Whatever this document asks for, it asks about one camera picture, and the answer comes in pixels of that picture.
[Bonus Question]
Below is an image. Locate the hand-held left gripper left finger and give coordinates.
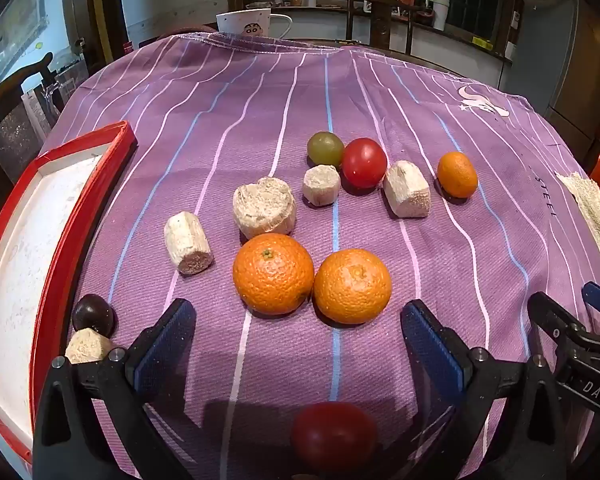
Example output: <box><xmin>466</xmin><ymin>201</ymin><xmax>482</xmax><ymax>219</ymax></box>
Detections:
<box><xmin>32</xmin><ymin>298</ymin><xmax>198</xmax><ymax>480</ymax></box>

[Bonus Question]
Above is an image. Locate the green grape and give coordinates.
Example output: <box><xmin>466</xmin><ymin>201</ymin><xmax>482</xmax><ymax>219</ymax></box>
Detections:
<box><xmin>307</xmin><ymin>131</ymin><xmax>345</xmax><ymax>168</ymax></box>

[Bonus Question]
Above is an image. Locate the red-rimmed white tray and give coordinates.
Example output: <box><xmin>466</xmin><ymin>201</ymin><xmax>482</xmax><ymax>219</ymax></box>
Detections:
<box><xmin>0</xmin><ymin>120</ymin><xmax>139</xmax><ymax>464</ymax></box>

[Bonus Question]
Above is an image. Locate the white cartoon mug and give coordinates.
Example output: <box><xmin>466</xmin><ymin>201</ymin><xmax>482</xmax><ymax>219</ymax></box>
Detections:
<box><xmin>215</xmin><ymin>9</ymin><xmax>294</xmax><ymax>41</ymax></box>

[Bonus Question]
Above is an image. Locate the small peeled sugarcane piece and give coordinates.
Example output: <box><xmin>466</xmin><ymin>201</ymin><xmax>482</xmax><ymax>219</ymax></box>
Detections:
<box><xmin>302</xmin><ymin>164</ymin><xmax>342</xmax><ymax>207</ymax></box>

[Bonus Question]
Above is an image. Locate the dark purple grape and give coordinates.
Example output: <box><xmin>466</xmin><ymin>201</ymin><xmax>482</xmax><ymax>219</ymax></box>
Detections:
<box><xmin>72</xmin><ymin>294</ymin><xmax>117</xmax><ymax>337</ymax></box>

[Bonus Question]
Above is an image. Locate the long peeled sugarcane piece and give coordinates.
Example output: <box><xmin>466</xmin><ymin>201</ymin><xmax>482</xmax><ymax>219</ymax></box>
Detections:
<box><xmin>164</xmin><ymin>211</ymin><xmax>215</xmax><ymax>276</ymax></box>

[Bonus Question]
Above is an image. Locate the curved-back wooden chair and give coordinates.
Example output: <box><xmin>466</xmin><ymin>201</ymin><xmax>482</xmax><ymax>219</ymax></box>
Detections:
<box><xmin>0</xmin><ymin>52</ymin><xmax>56</xmax><ymax>126</ymax></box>

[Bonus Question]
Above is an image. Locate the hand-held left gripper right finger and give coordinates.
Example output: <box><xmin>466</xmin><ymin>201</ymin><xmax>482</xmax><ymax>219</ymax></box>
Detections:
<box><xmin>400</xmin><ymin>300</ymin><xmax>581</xmax><ymax>480</ymax></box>

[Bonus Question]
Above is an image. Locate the wide peeled sugarcane chunk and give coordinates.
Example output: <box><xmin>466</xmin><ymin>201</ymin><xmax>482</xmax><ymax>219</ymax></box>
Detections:
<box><xmin>232</xmin><ymin>176</ymin><xmax>297</xmax><ymax>240</ymax></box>

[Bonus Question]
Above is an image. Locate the wall poster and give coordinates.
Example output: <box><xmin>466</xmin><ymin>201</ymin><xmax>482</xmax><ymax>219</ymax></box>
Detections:
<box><xmin>0</xmin><ymin>0</ymin><xmax>52</xmax><ymax>83</ymax></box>

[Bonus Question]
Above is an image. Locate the grey cabinet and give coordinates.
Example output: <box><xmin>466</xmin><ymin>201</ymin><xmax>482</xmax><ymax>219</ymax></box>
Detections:
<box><xmin>500</xmin><ymin>0</ymin><xmax>582</xmax><ymax>107</ymax></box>

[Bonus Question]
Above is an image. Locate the red tomato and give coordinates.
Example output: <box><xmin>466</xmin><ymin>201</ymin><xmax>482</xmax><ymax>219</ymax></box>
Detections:
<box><xmin>341</xmin><ymin>137</ymin><xmax>388</xmax><ymax>190</ymax></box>
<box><xmin>291</xmin><ymin>402</ymin><xmax>379</xmax><ymax>473</ymax></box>

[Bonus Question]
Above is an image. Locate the dark wooden chair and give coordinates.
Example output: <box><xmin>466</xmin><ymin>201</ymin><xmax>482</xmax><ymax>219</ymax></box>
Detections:
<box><xmin>341</xmin><ymin>0</ymin><xmax>427</xmax><ymax>57</ymax></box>

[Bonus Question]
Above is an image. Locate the large orange mandarin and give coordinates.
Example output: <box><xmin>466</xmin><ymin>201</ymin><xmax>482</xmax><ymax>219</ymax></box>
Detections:
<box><xmin>232</xmin><ymin>233</ymin><xmax>315</xmax><ymax>316</ymax></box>
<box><xmin>313</xmin><ymin>248</ymin><xmax>393</xmax><ymax>325</ymax></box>

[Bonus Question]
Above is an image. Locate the white tumbler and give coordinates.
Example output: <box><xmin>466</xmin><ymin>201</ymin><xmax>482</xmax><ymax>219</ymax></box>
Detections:
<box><xmin>425</xmin><ymin>0</ymin><xmax>451</xmax><ymax>31</ymax></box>

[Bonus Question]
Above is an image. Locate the purple striped cloth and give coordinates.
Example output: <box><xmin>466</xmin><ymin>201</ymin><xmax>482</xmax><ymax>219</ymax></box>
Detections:
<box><xmin>40</xmin><ymin>31</ymin><xmax>600</xmax><ymax>480</ymax></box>

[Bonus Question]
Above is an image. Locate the white woven towel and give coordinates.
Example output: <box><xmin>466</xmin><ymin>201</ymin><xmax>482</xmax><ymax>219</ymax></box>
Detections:
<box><xmin>555</xmin><ymin>171</ymin><xmax>600</xmax><ymax>287</ymax></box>

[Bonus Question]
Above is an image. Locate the small orange kumquat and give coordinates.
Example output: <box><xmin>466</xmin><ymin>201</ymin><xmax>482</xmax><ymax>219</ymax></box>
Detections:
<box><xmin>437</xmin><ymin>151</ymin><xmax>479</xmax><ymax>199</ymax></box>

